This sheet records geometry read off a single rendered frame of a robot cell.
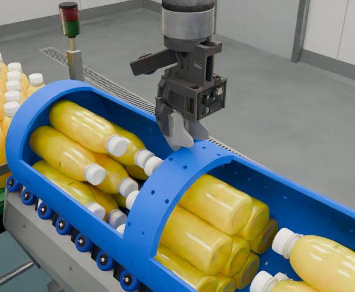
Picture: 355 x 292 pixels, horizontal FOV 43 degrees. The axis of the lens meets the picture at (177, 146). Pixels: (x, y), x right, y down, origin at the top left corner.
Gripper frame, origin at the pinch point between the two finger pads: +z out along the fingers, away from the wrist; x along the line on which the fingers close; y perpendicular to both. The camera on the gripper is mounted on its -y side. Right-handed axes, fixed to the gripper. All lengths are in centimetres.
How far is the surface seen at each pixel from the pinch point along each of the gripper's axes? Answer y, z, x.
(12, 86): -71, 13, 5
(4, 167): -55, 26, -9
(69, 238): -23.1, 29.6, -10.5
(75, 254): -19.5, 31.2, -11.7
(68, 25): -84, 4, 34
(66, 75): -302, 125, 162
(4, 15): -444, 100, 179
